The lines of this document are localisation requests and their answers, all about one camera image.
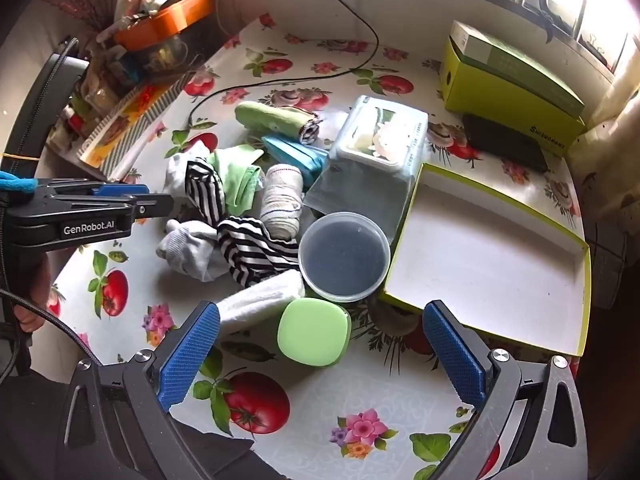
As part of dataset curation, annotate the blue hair tie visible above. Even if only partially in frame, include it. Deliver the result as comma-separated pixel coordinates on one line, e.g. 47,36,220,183
0,170,38,196

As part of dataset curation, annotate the blue face mask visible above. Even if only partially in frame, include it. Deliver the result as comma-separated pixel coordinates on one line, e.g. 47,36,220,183
261,135,328,188

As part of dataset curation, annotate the white green cardboard box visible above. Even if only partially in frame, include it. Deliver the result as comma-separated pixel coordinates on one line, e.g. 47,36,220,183
448,20,586,118

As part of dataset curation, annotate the orange plastic basket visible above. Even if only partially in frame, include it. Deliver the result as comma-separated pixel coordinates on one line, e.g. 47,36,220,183
112,0,216,51

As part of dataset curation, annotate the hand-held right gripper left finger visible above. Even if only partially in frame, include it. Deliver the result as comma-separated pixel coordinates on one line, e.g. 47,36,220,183
55,300,222,480

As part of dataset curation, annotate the person's left hand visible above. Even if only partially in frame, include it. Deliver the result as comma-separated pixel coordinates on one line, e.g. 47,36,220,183
12,254,53,334

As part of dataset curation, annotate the white cardboard box lid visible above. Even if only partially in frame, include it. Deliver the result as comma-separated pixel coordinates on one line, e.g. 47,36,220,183
377,162,592,357

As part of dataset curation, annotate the yellow patterned flat box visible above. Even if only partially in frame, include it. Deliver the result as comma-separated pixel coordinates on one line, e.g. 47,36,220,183
77,82,188,181

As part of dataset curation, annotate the green round plastic case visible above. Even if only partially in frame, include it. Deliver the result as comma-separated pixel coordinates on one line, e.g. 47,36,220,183
277,297,351,368

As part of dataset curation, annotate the thin black cable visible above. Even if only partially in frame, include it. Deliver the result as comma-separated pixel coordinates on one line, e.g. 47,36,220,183
187,0,379,126

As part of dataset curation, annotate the white towel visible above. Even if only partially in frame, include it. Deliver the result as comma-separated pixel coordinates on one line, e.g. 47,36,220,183
215,270,306,336

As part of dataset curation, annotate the clear round plastic container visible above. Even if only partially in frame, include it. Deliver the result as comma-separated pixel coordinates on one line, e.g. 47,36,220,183
298,212,392,303

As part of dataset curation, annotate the wet wipes packet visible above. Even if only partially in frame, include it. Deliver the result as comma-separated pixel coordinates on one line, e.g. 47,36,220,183
332,95,429,177

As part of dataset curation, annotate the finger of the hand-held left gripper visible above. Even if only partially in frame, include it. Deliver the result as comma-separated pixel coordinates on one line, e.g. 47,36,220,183
45,194,175,221
37,179,151,201

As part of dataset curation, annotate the green knit sock red trim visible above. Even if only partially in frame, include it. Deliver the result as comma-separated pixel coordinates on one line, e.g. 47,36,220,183
235,101,321,143

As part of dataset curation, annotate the beige curtain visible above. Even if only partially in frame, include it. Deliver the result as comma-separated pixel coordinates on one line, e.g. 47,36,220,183
582,35,640,201

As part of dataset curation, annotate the clear plastic bag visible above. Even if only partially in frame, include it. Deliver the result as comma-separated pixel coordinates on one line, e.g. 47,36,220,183
304,160,418,246

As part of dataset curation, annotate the white grey sock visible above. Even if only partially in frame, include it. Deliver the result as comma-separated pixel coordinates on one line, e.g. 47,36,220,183
156,219,232,283

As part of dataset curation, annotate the person's left forearm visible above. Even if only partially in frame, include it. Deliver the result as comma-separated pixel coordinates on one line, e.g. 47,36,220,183
0,320,31,376

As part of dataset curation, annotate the floral plastic tablecloth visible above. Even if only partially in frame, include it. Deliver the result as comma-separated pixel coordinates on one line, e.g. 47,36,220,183
47,12,586,480

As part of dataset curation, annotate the beige knit sock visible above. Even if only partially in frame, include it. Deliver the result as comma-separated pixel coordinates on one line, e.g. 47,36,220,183
260,162,304,241

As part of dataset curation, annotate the black phone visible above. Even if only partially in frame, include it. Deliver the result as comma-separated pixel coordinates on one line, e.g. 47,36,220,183
461,112,551,173

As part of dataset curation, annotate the black braided cable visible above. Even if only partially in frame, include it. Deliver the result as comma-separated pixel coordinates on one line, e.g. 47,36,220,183
0,37,111,376

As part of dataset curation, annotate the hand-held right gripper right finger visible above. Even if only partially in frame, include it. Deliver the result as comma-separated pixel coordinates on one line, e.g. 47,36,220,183
422,300,588,480

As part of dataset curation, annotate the yellow green shoe box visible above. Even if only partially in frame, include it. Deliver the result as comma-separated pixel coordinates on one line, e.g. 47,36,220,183
440,40,588,156

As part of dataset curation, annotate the black window hook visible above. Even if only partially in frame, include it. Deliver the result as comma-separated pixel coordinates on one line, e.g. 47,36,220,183
537,0,557,41

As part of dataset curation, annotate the white light green sock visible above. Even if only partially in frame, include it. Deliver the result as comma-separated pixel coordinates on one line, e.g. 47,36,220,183
162,140,221,196

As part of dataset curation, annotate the green towel cloth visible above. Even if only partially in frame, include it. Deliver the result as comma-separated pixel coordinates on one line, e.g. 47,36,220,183
207,144,266,217

